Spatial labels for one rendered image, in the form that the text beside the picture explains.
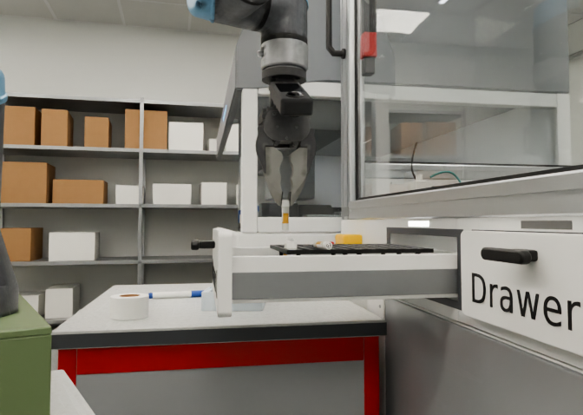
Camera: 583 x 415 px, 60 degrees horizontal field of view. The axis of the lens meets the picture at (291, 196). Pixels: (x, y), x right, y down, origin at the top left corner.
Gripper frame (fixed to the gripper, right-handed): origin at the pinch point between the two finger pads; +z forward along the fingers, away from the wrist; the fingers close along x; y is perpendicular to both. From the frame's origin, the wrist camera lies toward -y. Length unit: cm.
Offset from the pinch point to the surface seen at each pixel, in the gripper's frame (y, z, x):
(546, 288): -31.2, 10.4, -21.2
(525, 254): -32.4, 6.9, -18.0
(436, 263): -9.8, 9.6, -20.0
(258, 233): 83, 8, -5
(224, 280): -11.7, 11.3, 9.9
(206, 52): 419, -162, 8
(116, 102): 365, -97, 83
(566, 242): -34.0, 5.7, -21.2
